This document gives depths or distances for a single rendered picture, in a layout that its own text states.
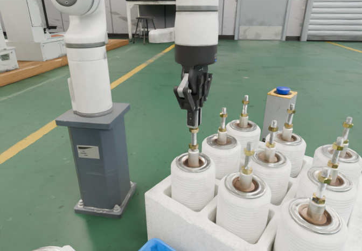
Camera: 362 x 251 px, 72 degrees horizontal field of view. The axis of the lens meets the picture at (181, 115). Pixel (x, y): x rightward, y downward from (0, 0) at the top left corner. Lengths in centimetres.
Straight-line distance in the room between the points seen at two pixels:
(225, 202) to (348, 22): 555
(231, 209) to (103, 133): 36
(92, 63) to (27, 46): 238
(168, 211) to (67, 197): 45
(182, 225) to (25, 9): 265
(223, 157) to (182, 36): 30
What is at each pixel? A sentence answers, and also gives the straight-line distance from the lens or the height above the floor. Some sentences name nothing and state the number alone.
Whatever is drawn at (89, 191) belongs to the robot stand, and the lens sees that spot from 78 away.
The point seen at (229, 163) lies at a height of 22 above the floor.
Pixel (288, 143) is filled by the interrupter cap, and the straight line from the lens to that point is 66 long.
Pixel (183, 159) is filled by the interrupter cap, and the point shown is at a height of 25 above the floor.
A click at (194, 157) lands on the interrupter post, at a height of 27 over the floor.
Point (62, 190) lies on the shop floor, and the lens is 95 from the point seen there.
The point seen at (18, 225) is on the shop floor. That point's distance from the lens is 88.
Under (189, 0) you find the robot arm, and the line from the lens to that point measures 42.
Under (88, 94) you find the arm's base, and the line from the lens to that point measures 65.
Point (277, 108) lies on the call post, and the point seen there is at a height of 27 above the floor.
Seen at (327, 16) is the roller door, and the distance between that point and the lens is 575.
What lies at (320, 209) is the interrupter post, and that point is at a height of 27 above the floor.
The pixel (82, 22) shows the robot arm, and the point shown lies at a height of 52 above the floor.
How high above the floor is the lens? 55
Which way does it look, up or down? 23 degrees down
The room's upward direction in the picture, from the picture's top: straight up
